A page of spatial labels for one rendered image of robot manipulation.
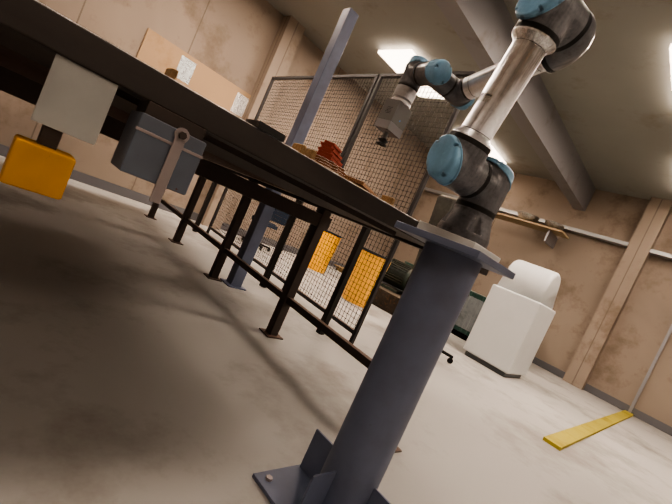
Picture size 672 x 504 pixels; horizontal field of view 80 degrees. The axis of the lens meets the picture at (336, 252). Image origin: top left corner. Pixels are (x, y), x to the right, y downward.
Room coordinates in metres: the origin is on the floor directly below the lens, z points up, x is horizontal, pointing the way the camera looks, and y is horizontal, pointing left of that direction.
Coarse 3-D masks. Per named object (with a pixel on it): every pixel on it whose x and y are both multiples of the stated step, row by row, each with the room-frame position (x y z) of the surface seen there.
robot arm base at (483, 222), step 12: (456, 204) 1.15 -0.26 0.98; (468, 204) 1.12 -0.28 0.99; (444, 216) 1.17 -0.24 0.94; (456, 216) 1.12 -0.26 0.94; (468, 216) 1.10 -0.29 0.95; (480, 216) 1.10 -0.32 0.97; (492, 216) 1.12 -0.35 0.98; (444, 228) 1.12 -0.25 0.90; (456, 228) 1.10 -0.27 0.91; (468, 228) 1.09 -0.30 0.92; (480, 228) 1.10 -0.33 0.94; (480, 240) 1.10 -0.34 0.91
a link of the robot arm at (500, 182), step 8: (488, 160) 1.11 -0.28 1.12; (496, 160) 1.10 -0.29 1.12; (496, 168) 1.10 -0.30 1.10; (504, 168) 1.10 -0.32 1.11; (488, 176) 1.07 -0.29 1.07; (496, 176) 1.09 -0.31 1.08; (504, 176) 1.10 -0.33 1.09; (512, 176) 1.12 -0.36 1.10; (488, 184) 1.08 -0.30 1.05; (496, 184) 1.09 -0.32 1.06; (504, 184) 1.11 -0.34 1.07; (480, 192) 1.09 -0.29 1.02; (488, 192) 1.09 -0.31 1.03; (496, 192) 1.10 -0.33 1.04; (504, 192) 1.12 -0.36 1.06; (472, 200) 1.11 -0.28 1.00; (480, 200) 1.10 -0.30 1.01; (488, 200) 1.10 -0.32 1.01; (496, 200) 1.11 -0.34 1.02; (488, 208) 1.11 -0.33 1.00; (496, 208) 1.12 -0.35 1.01
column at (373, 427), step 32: (448, 256) 1.08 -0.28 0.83; (480, 256) 0.98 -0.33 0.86; (416, 288) 1.11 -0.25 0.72; (448, 288) 1.08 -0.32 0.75; (416, 320) 1.09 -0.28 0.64; (448, 320) 1.09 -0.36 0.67; (384, 352) 1.12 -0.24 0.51; (416, 352) 1.08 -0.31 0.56; (384, 384) 1.09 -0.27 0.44; (416, 384) 1.09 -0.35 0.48; (352, 416) 1.13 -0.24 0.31; (384, 416) 1.08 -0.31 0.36; (320, 448) 1.25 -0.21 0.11; (352, 448) 1.09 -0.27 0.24; (384, 448) 1.09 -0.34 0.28; (256, 480) 1.14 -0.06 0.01; (288, 480) 1.19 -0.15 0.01; (320, 480) 1.06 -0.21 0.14; (352, 480) 1.08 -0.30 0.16
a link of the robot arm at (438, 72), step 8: (424, 64) 1.33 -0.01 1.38; (432, 64) 1.29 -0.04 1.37; (440, 64) 1.28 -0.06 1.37; (448, 64) 1.30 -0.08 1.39; (416, 72) 1.36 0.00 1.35; (424, 72) 1.32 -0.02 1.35; (432, 72) 1.29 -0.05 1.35; (440, 72) 1.29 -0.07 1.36; (448, 72) 1.30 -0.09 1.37; (416, 80) 1.37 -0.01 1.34; (424, 80) 1.34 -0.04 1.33; (432, 80) 1.31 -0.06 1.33; (440, 80) 1.30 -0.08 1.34; (448, 80) 1.31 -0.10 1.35; (432, 88) 1.36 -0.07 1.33; (440, 88) 1.35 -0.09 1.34; (448, 88) 1.35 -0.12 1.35
